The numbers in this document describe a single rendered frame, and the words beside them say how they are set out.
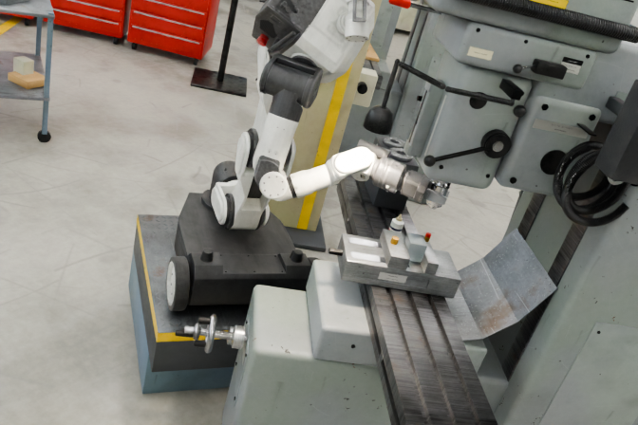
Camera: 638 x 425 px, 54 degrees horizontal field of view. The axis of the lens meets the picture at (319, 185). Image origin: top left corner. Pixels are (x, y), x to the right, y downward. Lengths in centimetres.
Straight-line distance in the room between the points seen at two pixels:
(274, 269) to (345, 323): 66
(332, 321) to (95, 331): 138
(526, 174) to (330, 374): 79
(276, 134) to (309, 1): 38
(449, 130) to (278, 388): 90
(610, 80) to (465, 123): 36
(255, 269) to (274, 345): 58
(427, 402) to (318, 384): 47
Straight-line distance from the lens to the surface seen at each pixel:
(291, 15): 178
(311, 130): 352
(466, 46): 152
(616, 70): 170
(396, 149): 230
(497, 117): 163
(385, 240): 188
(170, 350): 240
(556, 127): 168
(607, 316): 193
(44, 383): 271
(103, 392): 268
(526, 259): 203
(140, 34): 634
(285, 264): 241
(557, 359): 197
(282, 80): 174
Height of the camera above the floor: 195
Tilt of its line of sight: 26 degrees down
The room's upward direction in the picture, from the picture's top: 16 degrees clockwise
